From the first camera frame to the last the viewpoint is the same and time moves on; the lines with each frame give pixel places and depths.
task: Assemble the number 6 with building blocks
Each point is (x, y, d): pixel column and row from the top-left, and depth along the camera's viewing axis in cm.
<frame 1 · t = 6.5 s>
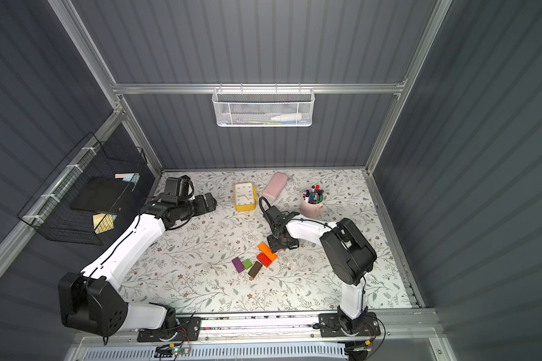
left hand: (208, 204, 83), fingers open
right hand: (279, 246, 93), fingers open
pink pencil case: (275, 186, 114), point 2 cm above the table
pink pen cup: (311, 202, 96), point 11 cm above the table
red building block: (264, 259, 91), on the table
brown building block: (255, 269, 88), on the table
green building block: (247, 264, 89), on the table
purple building block: (238, 265, 89), on the table

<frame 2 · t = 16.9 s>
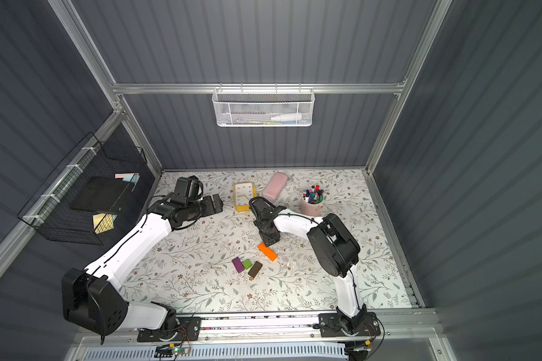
left hand: (215, 206, 82), fingers open
right hand: (256, 233, 94), fingers open
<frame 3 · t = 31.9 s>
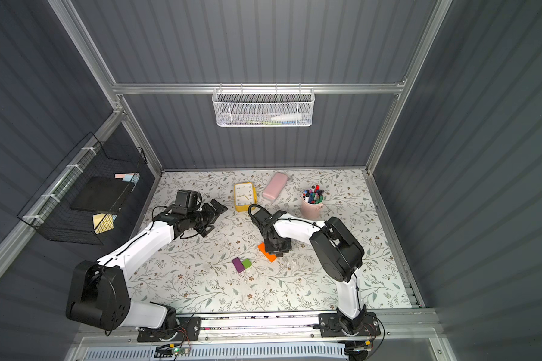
left hand: (225, 216, 85), fingers open
right hand: (275, 252, 91), fingers open
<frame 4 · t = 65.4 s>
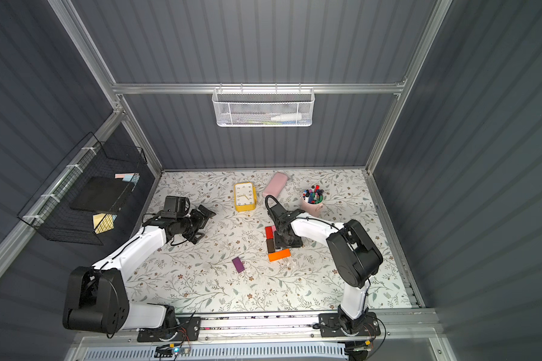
left hand: (213, 221, 87), fingers open
right hand: (283, 246, 91), fingers open
orange building block: (281, 254, 92), on the table
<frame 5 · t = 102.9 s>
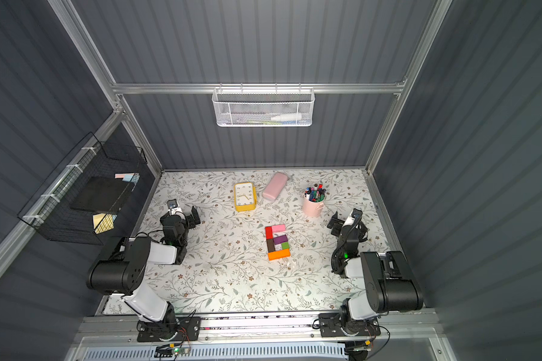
left hand: (183, 209, 93), fingers open
right hand: (348, 216, 89), fingers open
purple building block: (280, 239, 96), on the table
pink building block: (278, 228, 99), on the table
